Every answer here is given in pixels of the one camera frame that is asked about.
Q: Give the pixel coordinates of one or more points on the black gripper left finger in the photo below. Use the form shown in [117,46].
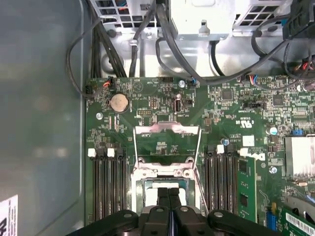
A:
[162,221]

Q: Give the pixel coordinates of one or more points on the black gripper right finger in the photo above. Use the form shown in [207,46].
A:
[182,221]

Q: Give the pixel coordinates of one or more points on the metal socket cover frame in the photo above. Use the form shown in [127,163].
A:
[167,127]

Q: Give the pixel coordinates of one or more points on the RAM slot with black clips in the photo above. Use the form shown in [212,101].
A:
[230,182]
[102,186]
[209,182]
[122,186]

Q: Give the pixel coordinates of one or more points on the RAM slot with white clips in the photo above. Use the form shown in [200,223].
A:
[219,182]
[95,186]
[112,186]

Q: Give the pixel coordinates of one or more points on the blue expansion slot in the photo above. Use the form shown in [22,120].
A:
[272,218]

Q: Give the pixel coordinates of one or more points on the green RAM stick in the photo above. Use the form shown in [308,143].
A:
[246,186]

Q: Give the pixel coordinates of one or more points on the blue topped capacitor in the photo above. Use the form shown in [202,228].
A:
[225,141]
[273,130]

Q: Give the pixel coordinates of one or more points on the silver motherboard screw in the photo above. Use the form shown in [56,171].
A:
[99,116]
[182,83]
[273,169]

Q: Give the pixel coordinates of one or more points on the green motherboard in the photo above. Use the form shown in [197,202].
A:
[221,118]

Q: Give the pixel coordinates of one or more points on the silver internal USB port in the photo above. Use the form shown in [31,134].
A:
[178,105]

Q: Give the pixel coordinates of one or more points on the graphics card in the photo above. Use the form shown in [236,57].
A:
[299,220]

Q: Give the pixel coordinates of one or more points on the silver coin battery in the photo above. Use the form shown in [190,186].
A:
[119,102]

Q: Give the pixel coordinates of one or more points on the silver chipset heatsink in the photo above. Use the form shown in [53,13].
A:
[300,157]

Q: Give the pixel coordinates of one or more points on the white printed label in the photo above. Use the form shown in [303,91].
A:
[9,216]

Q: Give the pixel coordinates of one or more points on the black and grey PC case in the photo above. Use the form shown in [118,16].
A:
[37,98]

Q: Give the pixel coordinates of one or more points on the grey metal drive cage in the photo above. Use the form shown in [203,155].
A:
[192,19]

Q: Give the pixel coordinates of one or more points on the black plastic bracket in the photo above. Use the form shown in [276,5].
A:
[297,24]

